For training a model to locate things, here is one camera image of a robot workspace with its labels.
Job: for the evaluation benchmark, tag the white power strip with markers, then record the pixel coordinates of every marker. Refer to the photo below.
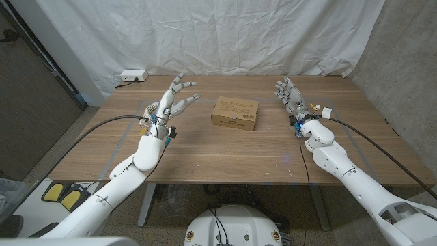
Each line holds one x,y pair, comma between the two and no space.
134,75

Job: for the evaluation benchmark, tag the yellow foot pedal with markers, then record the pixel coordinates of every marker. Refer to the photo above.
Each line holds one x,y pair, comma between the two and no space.
53,192
72,200

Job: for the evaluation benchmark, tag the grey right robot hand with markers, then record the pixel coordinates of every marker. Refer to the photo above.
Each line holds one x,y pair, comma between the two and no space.
294,99

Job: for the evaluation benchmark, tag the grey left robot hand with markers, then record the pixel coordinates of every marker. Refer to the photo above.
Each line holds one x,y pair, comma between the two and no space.
165,109

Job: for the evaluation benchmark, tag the cardboard packing box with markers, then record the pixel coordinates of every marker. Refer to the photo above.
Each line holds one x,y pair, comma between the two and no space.
235,112

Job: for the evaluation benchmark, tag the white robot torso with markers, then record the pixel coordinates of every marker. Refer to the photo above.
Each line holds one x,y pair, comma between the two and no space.
233,225

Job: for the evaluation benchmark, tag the grey table leg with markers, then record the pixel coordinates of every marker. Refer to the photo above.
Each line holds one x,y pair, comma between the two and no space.
320,208
147,205

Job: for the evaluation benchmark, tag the clear plastic bin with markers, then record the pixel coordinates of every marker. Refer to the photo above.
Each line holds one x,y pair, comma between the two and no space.
10,194

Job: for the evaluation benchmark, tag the white backdrop cloth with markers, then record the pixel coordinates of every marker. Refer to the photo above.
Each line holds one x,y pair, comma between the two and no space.
211,37

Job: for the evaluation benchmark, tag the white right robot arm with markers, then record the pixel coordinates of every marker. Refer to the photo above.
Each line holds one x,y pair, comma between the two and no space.
358,188

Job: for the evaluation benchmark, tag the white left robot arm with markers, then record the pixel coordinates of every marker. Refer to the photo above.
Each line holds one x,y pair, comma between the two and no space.
119,188

